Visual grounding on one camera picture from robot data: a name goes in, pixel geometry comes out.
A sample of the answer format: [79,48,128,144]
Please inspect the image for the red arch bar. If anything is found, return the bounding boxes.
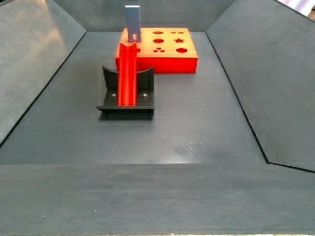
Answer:
[118,43,136,106]

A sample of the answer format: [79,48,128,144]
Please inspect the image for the black cradle fixture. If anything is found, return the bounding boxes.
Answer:
[98,67,155,120]

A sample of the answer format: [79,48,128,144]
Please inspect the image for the blue arch peg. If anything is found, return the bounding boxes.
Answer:
[126,6,142,42]

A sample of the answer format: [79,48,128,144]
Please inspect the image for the orange shape-sorter block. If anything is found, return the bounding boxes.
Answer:
[115,27,199,75]

